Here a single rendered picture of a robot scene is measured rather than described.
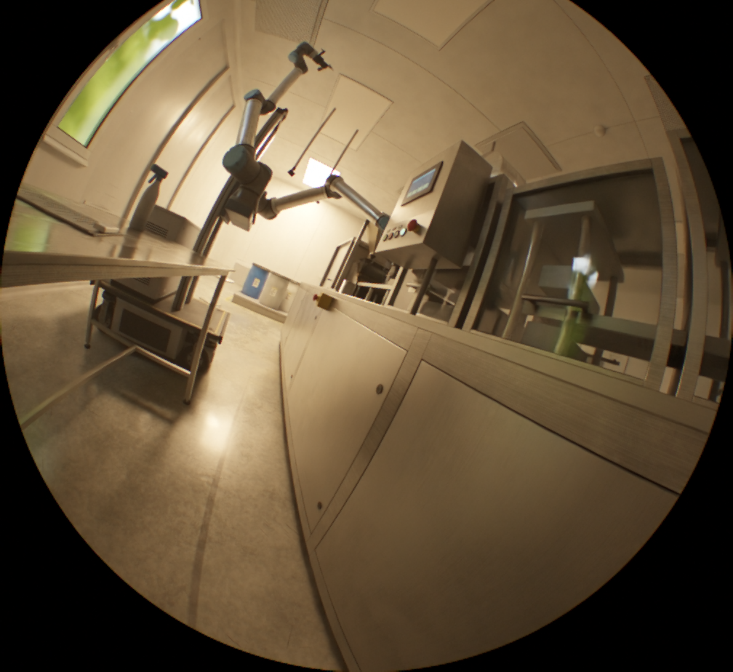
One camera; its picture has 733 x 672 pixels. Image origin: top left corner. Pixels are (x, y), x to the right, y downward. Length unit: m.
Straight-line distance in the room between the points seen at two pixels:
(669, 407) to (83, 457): 1.20
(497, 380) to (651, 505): 0.24
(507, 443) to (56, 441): 1.15
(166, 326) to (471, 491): 1.47
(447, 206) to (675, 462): 0.71
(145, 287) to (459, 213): 1.56
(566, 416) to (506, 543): 0.15
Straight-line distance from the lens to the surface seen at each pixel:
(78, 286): 2.53
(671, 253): 0.51
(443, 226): 0.71
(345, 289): 1.42
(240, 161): 1.37
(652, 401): 0.27
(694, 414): 0.27
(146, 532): 0.87
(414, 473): 0.41
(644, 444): 0.27
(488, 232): 0.74
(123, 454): 1.05
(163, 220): 1.58
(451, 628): 0.42
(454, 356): 0.40
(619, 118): 2.33
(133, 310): 1.58
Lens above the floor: 0.77
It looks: 2 degrees up
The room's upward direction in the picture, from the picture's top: 24 degrees clockwise
